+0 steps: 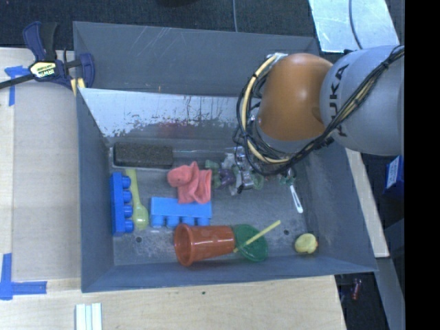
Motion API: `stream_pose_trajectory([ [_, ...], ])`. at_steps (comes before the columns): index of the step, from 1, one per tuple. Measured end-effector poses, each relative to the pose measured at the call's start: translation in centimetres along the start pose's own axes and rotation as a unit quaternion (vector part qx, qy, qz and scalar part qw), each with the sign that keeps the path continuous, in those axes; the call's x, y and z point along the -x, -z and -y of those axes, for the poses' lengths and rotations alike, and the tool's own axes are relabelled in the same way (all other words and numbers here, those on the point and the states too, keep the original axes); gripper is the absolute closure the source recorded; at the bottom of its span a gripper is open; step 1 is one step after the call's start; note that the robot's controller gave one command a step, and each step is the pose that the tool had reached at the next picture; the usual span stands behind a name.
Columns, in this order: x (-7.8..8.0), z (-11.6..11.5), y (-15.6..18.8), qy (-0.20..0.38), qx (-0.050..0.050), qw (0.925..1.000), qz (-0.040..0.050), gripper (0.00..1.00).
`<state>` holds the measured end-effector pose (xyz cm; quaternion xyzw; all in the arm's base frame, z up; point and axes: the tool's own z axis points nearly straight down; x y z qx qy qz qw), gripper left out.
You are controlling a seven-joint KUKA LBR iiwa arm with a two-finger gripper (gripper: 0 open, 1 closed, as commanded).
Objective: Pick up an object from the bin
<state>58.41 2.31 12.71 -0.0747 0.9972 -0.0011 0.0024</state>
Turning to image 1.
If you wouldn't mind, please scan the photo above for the green and purple toy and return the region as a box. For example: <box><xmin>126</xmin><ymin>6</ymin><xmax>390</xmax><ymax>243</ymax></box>
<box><xmin>205</xmin><ymin>153</ymin><xmax>241</xmax><ymax>196</ymax></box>

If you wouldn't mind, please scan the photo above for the pink cloth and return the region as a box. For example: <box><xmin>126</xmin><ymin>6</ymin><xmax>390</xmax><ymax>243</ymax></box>
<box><xmin>166</xmin><ymin>160</ymin><xmax>213</xmax><ymax>205</ymax></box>

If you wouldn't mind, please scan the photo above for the yellow straw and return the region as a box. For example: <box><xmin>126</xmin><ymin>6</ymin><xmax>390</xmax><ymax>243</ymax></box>
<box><xmin>232</xmin><ymin>219</ymin><xmax>282</xmax><ymax>254</ymax></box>

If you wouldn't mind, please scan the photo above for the blue toy brick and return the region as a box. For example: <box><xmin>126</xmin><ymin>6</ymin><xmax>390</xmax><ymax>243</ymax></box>
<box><xmin>109</xmin><ymin>171</ymin><xmax>135</xmax><ymax>237</ymax></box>
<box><xmin>148</xmin><ymin>196</ymin><xmax>213</xmax><ymax>229</ymax></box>

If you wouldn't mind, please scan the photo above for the green cup lid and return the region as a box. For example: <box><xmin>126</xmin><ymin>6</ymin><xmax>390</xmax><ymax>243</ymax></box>
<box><xmin>232</xmin><ymin>223</ymin><xmax>270</xmax><ymax>263</ymax></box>

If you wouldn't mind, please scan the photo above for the orange plastic cup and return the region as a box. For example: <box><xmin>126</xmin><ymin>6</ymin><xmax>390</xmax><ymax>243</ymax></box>
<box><xmin>173</xmin><ymin>222</ymin><xmax>237</xmax><ymax>267</ymax></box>

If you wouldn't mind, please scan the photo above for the yellow rubber toy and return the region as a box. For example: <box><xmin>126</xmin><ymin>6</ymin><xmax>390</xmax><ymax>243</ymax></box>
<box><xmin>294</xmin><ymin>232</ymin><xmax>319</xmax><ymax>255</ymax></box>

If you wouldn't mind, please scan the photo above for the dark green flat block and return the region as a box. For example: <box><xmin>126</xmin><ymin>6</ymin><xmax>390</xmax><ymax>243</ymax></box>
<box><xmin>113</xmin><ymin>142</ymin><xmax>175</xmax><ymax>169</ymax></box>

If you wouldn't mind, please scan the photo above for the yellow-green plastic spoon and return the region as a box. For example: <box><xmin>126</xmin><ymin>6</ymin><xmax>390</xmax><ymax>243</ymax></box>
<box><xmin>124</xmin><ymin>168</ymin><xmax>150</xmax><ymax>232</ymax></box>

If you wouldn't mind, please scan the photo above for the grey metal bin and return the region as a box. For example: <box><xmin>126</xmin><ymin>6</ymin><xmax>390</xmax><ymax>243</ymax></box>
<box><xmin>71</xmin><ymin>21</ymin><xmax>380</xmax><ymax>294</ymax></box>

